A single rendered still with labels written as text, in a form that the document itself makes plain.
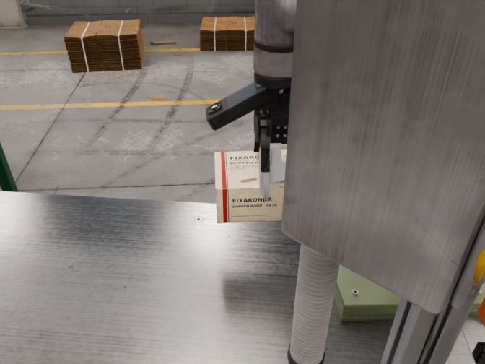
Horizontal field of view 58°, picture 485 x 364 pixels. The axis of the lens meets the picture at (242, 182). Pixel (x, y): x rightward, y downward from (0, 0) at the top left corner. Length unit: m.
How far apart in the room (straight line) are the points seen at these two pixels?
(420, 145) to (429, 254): 0.05
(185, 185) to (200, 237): 1.61
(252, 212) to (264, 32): 0.30
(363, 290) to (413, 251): 0.59
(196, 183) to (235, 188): 1.81
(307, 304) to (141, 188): 2.23
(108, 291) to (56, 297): 0.09
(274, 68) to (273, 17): 0.07
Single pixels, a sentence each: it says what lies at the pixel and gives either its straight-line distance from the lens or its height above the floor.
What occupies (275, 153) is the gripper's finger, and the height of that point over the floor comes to 1.08.
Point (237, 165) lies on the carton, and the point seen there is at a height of 1.03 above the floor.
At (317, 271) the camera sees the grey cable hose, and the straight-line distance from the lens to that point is 0.34.
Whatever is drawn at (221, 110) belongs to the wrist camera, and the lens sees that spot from 0.71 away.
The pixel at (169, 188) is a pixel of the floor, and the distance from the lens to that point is 2.52.
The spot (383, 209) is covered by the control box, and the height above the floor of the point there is 1.33.
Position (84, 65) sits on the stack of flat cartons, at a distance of 4.34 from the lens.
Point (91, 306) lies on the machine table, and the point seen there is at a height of 0.83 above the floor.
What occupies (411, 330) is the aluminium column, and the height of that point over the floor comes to 1.11.
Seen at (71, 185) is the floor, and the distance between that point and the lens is 2.70.
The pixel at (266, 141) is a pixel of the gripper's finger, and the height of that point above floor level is 1.11.
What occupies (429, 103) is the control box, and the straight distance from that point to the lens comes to 0.18.
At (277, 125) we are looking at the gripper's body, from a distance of 0.71.
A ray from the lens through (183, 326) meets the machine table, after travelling 0.78.
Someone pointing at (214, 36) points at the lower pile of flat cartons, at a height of 0.15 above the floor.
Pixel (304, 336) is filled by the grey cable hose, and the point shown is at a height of 1.13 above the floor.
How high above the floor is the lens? 1.46
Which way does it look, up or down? 35 degrees down
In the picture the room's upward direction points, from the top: straight up
